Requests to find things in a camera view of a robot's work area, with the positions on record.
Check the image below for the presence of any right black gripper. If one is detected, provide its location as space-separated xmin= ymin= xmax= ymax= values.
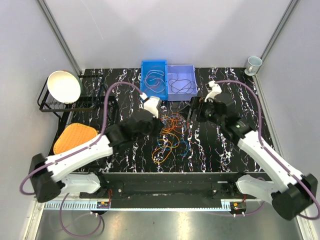
xmin=178 ymin=96 xmax=224 ymax=127

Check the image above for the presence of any pink thin cable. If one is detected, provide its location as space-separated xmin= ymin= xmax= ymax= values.
xmin=147 ymin=77 xmax=163 ymax=88

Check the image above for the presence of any white thin cable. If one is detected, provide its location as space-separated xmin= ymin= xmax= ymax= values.
xmin=144 ymin=69 xmax=167 ymax=95

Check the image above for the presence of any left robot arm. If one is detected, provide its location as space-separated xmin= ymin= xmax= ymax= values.
xmin=29 ymin=109 xmax=164 ymax=203

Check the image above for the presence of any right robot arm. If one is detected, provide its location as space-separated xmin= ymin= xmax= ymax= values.
xmin=179 ymin=93 xmax=318 ymax=221

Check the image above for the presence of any lavender plastic bin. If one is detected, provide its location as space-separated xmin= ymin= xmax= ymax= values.
xmin=167 ymin=65 xmax=198 ymax=102

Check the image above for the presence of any blue plastic bin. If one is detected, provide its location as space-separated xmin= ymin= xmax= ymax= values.
xmin=140 ymin=60 xmax=168 ymax=101

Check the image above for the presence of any orange perforated mat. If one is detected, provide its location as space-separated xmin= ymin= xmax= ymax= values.
xmin=53 ymin=123 xmax=98 ymax=155

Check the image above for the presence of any white ceramic mug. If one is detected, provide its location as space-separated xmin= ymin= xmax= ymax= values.
xmin=244 ymin=56 xmax=263 ymax=76

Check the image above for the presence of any white bowl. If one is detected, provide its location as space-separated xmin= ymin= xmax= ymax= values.
xmin=47 ymin=70 xmax=83 ymax=104

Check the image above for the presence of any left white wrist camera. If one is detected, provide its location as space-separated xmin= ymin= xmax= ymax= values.
xmin=140 ymin=92 xmax=162 ymax=119

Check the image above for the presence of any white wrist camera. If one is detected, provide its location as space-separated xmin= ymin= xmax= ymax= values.
xmin=140 ymin=92 xmax=162 ymax=119
xmin=204 ymin=80 xmax=222 ymax=102

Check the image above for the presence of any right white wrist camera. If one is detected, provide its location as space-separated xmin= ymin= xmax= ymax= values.
xmin=204 ymin=80 xmax=222 ymax=102

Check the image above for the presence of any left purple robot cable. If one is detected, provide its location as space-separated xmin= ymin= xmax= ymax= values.
xmin=19 ymin=81 xmax=148 ymax=237

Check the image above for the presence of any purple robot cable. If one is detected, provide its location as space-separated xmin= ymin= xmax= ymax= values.
xmin=207 ymin=79 xmax=320 ymax=220
xmin=19 ymin=81 xmax=148 ymax=237

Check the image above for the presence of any black wire dish rack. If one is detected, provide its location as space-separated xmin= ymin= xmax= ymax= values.
xmin=37 ymin=68 xmax=107 ymax=145

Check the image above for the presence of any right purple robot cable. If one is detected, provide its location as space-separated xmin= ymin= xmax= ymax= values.
xmin=207 ymin=79 xmax=320 ymax=220

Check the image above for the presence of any right aluminium frame post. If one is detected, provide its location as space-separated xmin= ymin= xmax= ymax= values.
xmin=260 ymin=0 xmax=300 ymax=62

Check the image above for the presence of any aluminium frame post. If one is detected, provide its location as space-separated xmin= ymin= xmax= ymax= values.
xmin=35 ymin=0 xmax=82 ymax=74
xmin=260 ymin=0 xmax=300 ymax=62

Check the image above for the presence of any left aluminium frame post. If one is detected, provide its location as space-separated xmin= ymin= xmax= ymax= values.
xmin=35 ymin=0 xmax=82 ymax=74

